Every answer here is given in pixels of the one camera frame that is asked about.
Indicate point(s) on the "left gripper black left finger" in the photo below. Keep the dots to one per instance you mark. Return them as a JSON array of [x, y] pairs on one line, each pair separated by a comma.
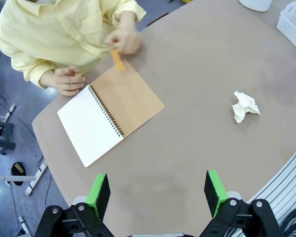
[[98, 197]]

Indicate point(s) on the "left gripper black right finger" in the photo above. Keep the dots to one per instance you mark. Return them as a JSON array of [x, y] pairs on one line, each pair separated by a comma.
[[214, 195]]

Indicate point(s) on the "white paper ball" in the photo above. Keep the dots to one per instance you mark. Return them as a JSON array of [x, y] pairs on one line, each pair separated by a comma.
[[244, 106]]

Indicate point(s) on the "spiral notebook brown cover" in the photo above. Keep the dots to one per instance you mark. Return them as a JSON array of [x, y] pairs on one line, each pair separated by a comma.
[[128, 98]]

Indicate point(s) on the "orange pencil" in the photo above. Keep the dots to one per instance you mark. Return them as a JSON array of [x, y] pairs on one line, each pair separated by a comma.
[[118, 61]]

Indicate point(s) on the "person's left forearm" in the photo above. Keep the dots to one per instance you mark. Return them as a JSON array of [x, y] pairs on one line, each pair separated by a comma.
[[125, 24]]

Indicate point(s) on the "person's right hand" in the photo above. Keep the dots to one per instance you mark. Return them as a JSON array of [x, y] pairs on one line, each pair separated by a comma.
[[64, 82]]

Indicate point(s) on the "person's left hand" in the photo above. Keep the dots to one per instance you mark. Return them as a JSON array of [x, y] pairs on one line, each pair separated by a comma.
[[128, 42]]

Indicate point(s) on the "black slipper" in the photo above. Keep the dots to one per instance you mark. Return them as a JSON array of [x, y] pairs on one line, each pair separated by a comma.
[[16, 170]]

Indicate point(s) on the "grey plastic stool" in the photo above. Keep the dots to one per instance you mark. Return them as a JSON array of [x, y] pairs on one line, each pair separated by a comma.
[[2, 143]]

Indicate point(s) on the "person in yellow shirt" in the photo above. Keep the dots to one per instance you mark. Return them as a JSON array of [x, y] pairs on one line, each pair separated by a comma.
[[51, 32]]

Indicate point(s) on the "white perforated plastic basket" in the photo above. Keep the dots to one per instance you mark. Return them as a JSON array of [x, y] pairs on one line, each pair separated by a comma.
[[293, 27]]

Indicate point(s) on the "white lidded trash can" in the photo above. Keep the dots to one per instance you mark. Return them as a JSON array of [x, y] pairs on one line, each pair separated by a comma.
[[254, 5]]

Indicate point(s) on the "white ribbed rail panel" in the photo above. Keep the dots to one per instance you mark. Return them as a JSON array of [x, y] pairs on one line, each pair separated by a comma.
[[286, 177]]

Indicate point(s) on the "white stand frame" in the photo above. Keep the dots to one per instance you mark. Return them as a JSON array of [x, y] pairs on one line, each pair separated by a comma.
[[14, 178]]

